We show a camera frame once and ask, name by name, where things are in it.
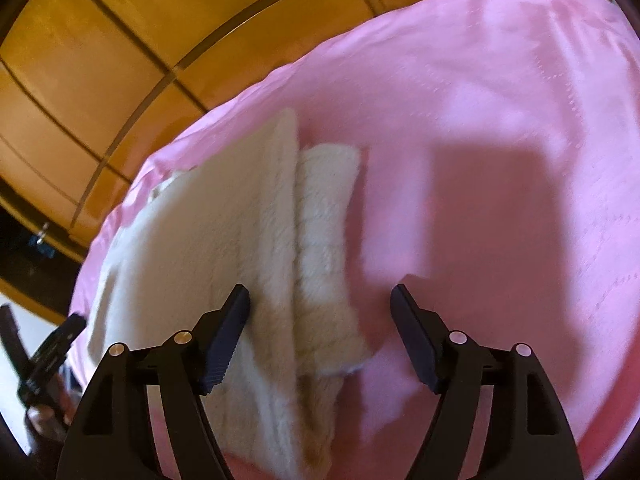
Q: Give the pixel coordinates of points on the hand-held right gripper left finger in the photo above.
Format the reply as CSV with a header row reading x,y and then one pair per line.
x,y
222,350

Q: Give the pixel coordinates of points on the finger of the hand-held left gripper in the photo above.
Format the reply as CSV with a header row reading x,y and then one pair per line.
x,y
11,340
52,352

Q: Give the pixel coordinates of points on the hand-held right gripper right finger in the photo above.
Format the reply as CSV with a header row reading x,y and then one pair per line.
x,y
415,340

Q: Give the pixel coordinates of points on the white knit sweater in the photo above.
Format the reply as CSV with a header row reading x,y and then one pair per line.
x,y
225,220

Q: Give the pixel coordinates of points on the pink bed sheet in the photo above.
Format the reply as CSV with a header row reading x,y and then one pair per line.
x,y
500,135

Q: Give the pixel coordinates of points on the orange wooden wardrobe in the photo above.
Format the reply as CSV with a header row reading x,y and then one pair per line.
x,y
100,60

